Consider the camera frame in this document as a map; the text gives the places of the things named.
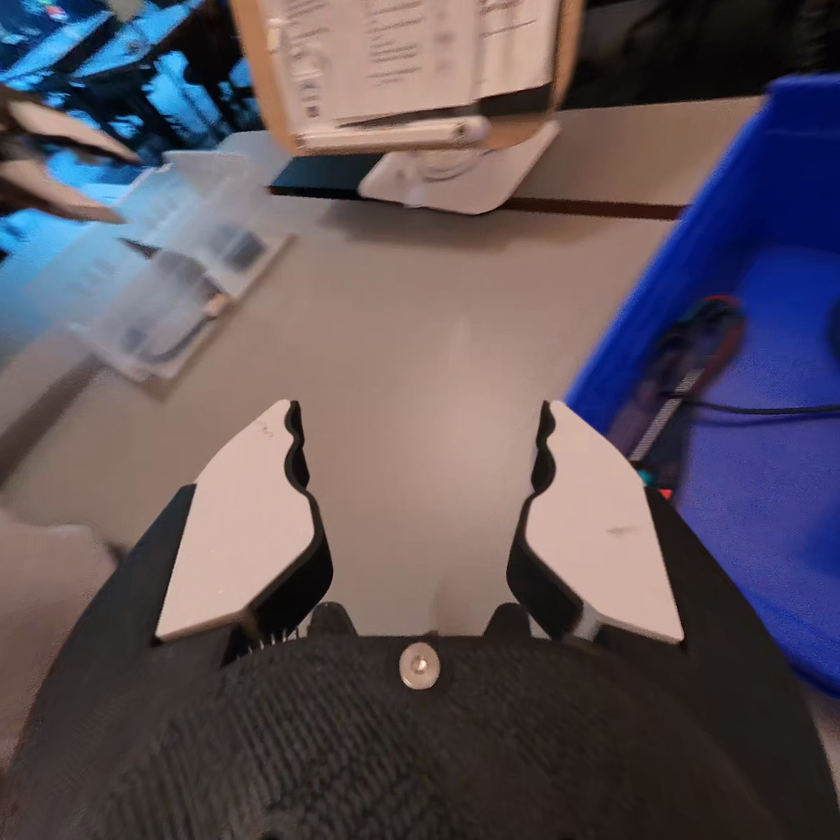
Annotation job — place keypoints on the cardboard board with papers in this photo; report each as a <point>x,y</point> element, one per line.
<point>407,59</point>

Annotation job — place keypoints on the flat black base plate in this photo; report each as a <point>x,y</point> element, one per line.
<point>321,176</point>

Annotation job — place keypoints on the blue plastic bin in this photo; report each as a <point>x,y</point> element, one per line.
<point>774,499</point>

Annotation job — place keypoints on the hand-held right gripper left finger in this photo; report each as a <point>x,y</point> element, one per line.
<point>243,531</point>

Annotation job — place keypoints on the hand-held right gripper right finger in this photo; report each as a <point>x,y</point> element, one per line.
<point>597,525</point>

